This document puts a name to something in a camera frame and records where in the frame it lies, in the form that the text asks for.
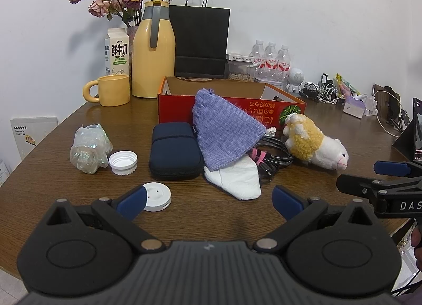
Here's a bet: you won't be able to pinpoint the white round disc lid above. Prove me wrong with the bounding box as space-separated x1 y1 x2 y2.
143 182 172 212

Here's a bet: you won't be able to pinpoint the white ribbed bottle cap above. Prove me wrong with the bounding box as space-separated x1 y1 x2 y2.
109 151 137 176

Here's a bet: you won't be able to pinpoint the white cloth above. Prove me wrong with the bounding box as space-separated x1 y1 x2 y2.
204 155 261 201

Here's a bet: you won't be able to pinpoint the black braided cable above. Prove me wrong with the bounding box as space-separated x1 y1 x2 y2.
248 136 294 181

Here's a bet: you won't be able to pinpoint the yellow white plush sheep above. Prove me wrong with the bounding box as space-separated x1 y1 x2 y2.
282 113 349 171

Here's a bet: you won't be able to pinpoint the purple woven pouch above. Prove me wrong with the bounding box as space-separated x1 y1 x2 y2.
193 89 266 172

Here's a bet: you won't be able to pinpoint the person's right hand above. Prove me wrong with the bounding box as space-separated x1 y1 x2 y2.
411 226 422 271

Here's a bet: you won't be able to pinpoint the black phone stand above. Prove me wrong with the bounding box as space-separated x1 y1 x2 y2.
392 98 422 162

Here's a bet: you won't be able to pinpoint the purple tissue box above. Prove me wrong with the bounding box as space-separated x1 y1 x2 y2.
343 96 366 119

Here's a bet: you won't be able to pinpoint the navy zip case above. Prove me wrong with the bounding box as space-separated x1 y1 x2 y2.
149 122 205 180

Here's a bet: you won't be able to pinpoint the colourful snack packets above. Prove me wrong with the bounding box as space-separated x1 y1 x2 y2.
335 73 361 96

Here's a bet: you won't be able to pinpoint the white toy robot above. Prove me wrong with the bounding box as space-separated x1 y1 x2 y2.
287 68 305 94

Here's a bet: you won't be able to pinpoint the yellow ceramic mug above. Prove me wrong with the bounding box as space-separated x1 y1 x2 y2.
82 74 130 107

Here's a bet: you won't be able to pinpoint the red cardboard box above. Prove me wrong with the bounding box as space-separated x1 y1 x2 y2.
157 76 306 130

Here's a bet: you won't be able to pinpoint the right water bottle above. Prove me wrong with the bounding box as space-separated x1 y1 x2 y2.
275 45 291 88

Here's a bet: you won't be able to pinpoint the water bottle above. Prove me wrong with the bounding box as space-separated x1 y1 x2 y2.
263 42 278 80
250 40 265 81
275 45 291 88

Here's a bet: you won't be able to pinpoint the middle water bottle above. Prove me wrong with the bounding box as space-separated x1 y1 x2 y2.
263 42 278 80

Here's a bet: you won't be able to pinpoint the clear snack container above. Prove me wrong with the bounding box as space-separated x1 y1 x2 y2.
225 53 255 82

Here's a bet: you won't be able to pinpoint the yellow thermos jug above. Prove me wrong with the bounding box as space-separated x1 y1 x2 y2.
132 0 176 98

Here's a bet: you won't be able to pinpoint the left water bottle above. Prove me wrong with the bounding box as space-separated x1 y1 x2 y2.
250 40 265 81

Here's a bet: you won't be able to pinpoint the white milk carton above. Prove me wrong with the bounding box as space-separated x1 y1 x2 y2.
104 28 129 75

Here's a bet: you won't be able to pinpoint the black paper shopping bag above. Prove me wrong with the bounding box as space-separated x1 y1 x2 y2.
170 0 230 79

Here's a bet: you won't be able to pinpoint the tangled charger cables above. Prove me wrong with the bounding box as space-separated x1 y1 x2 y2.
300 73 344 105

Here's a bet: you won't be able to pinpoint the white wall panel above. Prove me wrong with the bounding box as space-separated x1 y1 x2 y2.
10 117 58 160

